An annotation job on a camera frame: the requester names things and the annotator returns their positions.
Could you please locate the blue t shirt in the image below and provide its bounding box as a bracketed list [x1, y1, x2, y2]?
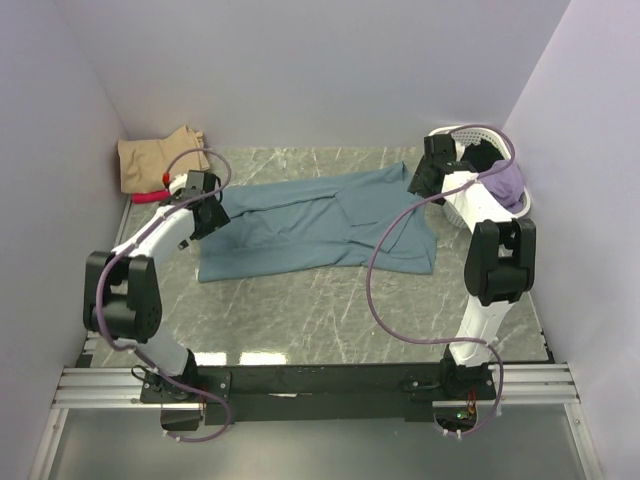
[198, 162, 437, 283]

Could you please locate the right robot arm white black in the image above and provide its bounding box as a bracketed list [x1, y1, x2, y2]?
[408, 126, 536, 399]

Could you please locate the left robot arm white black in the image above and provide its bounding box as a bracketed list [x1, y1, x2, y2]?
[83, 170, 230, 402]

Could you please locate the white plastic laundry basket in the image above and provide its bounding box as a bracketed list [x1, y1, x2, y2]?
[429, 125, 531, 218]

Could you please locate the black t shirt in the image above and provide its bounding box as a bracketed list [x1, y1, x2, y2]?
[460, 140, 504, 173]

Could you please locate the folded pink t shirt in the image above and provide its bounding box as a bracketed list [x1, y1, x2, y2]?
[131, 189, 170, 204]

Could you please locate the purple t shirt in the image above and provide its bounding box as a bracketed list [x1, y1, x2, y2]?
[481, 160, 525, 213]

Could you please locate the folded beige t shirt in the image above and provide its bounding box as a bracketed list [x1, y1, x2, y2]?
[117, 125, 205, 195]

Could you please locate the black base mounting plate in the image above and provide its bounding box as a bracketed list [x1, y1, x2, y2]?
[139, 363, 501, 434]

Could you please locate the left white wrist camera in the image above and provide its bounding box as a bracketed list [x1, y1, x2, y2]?
[162, 172, 188, 196]

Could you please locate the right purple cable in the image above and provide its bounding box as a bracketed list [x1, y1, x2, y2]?
[367, 123, 517, 437]

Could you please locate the purple cable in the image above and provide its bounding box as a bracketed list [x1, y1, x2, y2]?
[367, 123, 517, 437]
[97, 148, 234, 444]

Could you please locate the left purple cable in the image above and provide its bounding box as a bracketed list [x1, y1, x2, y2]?
[97, 148, 234, 444]

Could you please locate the aluminium rail frame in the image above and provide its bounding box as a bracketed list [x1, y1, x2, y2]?
[27, 212, 601, 480]

